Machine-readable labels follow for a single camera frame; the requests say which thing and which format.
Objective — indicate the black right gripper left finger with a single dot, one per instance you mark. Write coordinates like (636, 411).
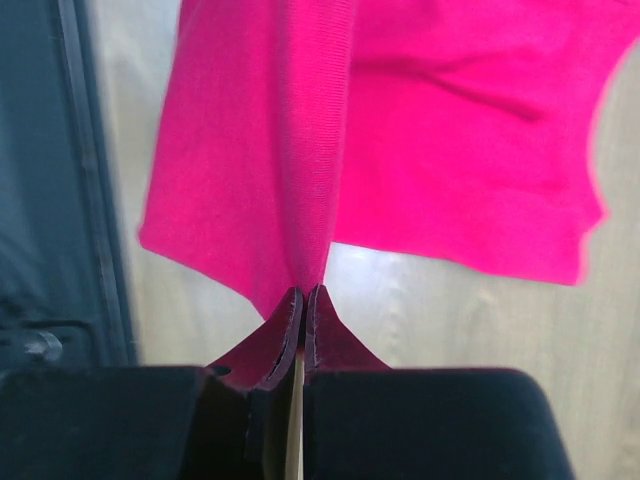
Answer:
(241, 421)

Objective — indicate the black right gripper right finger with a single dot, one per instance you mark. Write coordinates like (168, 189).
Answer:
(329, 346)

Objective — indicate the pink red t-shirt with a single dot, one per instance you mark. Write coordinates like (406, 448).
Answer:
(455, 130)

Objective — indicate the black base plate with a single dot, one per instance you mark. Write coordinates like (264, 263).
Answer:
(63, 292)

